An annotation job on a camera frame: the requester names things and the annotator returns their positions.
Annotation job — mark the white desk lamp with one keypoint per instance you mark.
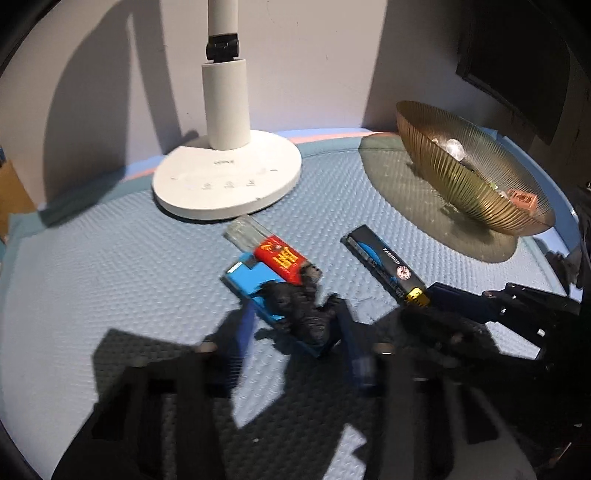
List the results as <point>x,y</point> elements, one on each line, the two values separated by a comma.
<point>233,170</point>

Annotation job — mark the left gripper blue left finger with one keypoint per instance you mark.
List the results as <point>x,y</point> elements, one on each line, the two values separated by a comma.
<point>241,332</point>

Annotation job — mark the amber ribbed glass bowl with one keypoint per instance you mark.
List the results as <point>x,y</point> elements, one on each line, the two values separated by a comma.
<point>470,169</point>

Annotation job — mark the red transparent lighter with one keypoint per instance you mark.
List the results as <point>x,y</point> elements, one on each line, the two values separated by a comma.
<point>252,237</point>

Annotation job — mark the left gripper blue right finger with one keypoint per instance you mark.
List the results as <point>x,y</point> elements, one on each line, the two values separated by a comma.
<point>358,341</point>

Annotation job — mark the orange cigarette box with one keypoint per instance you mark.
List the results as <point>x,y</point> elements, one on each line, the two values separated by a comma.
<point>523,200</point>

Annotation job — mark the black monitor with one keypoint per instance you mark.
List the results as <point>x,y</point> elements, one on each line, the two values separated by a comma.
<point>518,52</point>

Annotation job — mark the brown pencil holder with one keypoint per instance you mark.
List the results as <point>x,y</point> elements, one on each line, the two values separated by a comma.
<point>14,199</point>

